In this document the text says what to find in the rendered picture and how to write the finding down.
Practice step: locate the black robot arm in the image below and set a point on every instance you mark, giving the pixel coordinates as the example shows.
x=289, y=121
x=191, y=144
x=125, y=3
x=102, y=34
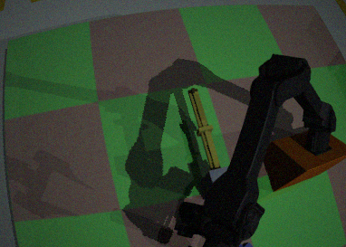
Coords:
x=232, y=199

